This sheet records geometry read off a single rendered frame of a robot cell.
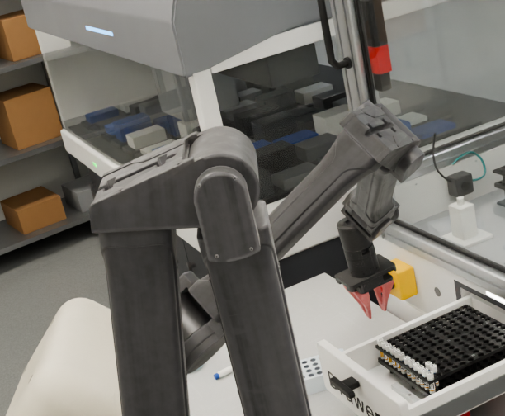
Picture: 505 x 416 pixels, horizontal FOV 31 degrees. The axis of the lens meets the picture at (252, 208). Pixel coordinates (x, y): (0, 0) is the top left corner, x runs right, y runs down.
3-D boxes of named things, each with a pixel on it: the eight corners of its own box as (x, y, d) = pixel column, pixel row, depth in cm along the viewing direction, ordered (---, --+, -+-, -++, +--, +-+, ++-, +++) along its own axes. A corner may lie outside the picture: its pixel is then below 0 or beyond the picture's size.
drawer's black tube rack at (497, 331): (433, 412, 164) (428, 381, 162) (379, 373, 179) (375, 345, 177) (529, 364, 172) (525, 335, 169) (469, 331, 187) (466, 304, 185)
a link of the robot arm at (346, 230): (328, 222, 167) (351, 226, 163) (352, 205, 171) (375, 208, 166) (337, 254, 170) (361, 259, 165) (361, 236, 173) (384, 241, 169)
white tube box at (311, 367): (300, 397, 191) (297, 382, 190) (291, 378, 199) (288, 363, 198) (356, 381, 192) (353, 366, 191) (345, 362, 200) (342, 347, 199)
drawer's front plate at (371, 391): (408, 457, 156) (398, 404, 153) (325, 388, 182) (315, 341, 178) (417, 453, 157) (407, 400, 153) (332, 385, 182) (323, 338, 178)
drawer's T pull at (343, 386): (351, 400, 162) (349, 394, 161) (329, 383, 168) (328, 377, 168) (367, 392, 163) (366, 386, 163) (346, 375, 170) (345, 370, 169)
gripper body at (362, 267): (398, 272, 170) (389, 238, 167) (351, 295, 167) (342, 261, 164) (380, 261, 176) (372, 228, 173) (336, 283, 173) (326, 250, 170)
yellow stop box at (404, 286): (399, 302, 204) (395, 274, 201) (382, 292, 210) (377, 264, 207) (418, 295, 205) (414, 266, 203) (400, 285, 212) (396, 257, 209)
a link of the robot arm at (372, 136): (361, 82, 116) (417, 136, 113) (378, 100, 129) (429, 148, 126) (129, 323, 124) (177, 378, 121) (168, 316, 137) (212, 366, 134)
